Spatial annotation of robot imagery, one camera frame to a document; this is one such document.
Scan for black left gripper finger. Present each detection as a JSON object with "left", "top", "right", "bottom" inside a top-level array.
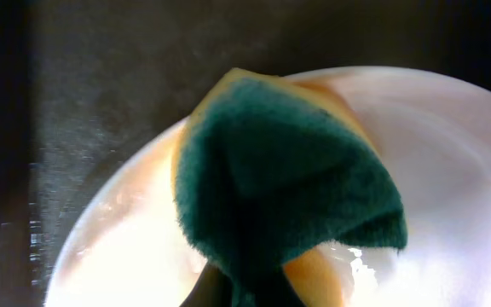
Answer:
[{"left": 180, "top": 263, "right": 233, "bottom": 307}]

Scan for brown serving tray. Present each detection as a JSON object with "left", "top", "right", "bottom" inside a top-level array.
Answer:
[{"left": 0, "top": 0, "right": 491, "bottom": 306}]

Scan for green and yellow sponge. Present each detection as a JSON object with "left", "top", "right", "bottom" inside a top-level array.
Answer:
[{"left": 172, "top": 68, "right": 407, "bottom": 306}]

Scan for pink plate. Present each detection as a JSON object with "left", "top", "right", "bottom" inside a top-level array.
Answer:
[{"left": 45, "top": 67, "right": 491, "bottom": 306}]

